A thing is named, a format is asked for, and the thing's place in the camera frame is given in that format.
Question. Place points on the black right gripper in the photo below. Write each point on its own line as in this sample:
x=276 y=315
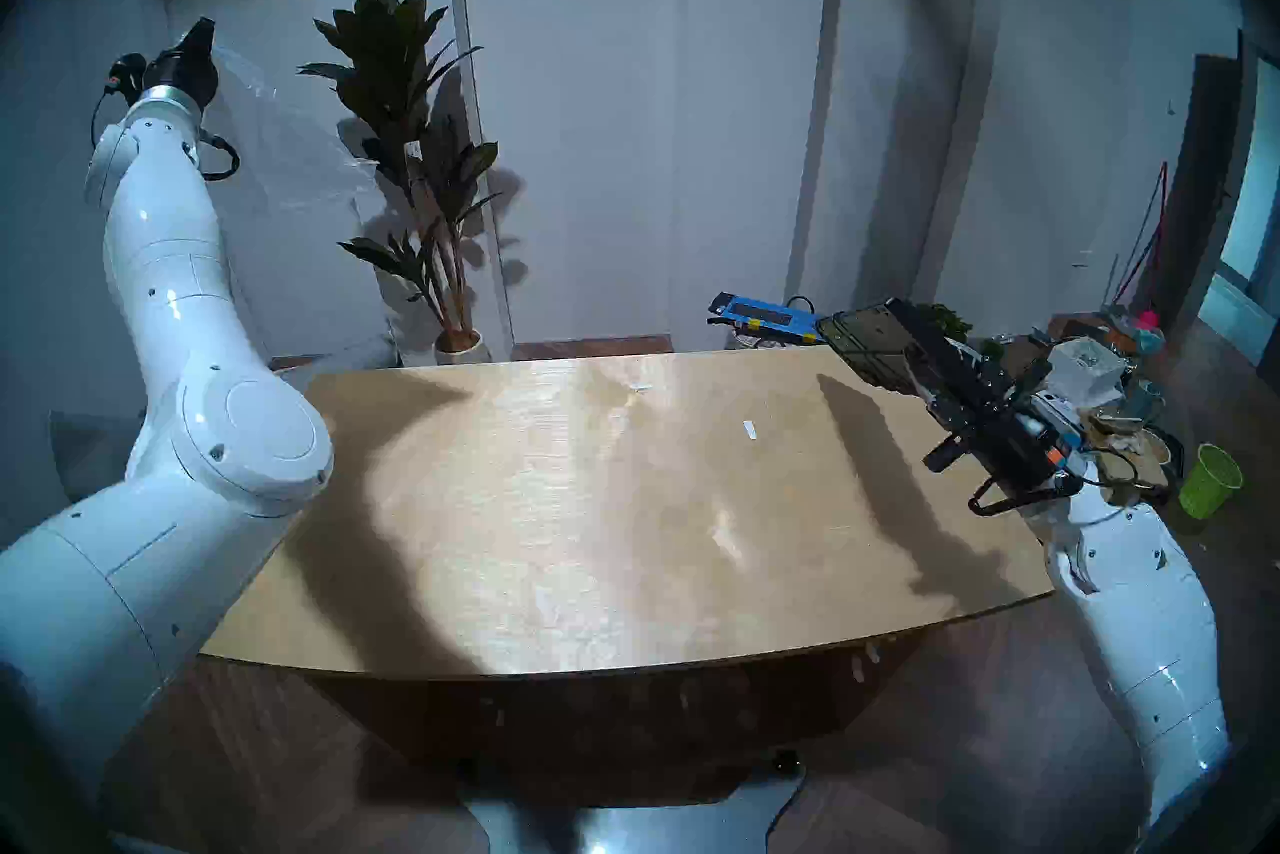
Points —
x=1020 y=447

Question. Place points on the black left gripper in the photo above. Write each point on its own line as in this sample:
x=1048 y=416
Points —
x=180 y=80

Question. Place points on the black keyboard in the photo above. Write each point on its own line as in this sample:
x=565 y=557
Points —
x=870 y=347

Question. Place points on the clear plastic bag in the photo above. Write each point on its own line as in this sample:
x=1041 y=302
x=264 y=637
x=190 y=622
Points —
x=290 y=142

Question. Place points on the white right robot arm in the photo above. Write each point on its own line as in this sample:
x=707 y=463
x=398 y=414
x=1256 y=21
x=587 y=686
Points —
x=1140 y=622

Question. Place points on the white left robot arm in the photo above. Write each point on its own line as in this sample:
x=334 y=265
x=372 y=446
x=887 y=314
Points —
x=180 y=292

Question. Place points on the blue keyboard box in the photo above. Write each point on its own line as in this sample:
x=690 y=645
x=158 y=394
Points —
x=765 y=315

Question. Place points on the small bushy green plant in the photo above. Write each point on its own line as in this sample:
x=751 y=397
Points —
x=952 y=322

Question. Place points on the white open box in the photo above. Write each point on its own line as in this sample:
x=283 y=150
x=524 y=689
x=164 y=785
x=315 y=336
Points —
x=1090 y=372

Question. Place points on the wooden board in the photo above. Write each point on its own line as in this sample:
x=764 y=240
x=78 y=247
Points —
x=1140 y=462

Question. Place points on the tall dark leafy plant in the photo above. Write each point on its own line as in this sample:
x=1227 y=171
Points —
x=390 y=82

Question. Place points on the green plastic basket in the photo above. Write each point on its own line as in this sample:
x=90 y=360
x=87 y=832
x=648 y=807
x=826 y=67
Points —
x=1210 y=482

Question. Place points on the dark brown open door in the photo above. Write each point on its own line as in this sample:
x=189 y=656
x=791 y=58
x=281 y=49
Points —
x=1200 y=182

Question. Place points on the white plant pot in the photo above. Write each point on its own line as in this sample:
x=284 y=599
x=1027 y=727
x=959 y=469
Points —
x=460 y=350

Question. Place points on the dark wooden table base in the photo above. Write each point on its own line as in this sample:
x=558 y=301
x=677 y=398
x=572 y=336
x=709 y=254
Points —
x=620 y=722

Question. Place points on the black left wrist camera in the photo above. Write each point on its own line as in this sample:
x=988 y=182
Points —
x=128 y=72

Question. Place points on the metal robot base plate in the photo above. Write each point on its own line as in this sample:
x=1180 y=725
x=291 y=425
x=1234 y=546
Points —
x=640 y=822

